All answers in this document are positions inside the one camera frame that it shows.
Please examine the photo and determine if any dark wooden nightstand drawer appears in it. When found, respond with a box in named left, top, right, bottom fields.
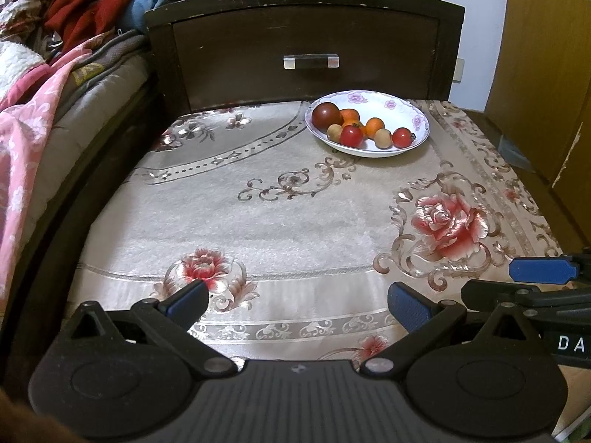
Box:
left=144, top=0, right=465, bottom=118

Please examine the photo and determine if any dark brown tomato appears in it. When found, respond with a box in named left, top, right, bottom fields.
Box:
left=311, top=102, right=343, bottom=130

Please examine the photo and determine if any silver drawer handle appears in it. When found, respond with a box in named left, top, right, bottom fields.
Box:
left=283, top=54, right=339, bottom=71

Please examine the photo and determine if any blue cloth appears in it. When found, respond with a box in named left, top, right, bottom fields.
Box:
left=127, top=0, right=169, bottom=19

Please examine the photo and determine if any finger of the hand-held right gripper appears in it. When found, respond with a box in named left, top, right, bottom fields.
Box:
left=462, top=279, right=591, bottom=319
left=508, top=251, right=591, bottom=284

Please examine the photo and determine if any floral cream table cloth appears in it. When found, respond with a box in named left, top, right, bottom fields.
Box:
left=65, top=99, right=566, bottom=374

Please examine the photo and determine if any wooden wardrobe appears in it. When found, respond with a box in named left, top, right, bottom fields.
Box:
left=482, top=0, right=591, bottom=190

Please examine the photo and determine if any white floral plate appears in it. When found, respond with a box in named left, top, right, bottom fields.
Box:
left=305, top=90, right=431, bottom=158

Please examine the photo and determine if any red garment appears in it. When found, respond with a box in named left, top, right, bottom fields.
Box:
left=44, top=0, right=222, bottom=51

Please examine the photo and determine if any grey quilted mattress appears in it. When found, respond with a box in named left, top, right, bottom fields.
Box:
left=28, top=30, right=158, bottom=222

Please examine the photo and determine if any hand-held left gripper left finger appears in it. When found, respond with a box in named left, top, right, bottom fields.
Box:
left=67, top=279, right=238, bottom=379

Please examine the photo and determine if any dark wooden bed frame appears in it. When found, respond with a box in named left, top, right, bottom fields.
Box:
left=0, top=87, right=176, bottom=379

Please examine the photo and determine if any white fleece blanket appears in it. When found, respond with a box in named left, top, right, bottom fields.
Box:
left=0, top=41, right=47, bottom=102

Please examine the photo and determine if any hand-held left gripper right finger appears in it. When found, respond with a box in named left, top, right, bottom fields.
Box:
left=360, top=281, right=541, bottom=377

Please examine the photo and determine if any pink floral blanket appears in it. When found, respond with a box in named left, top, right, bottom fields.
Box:
left=0, top=39, right=93, bottom=305

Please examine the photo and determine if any patterned pillow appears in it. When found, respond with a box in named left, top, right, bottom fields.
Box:
left=0, top=0, right=65, bottom=44

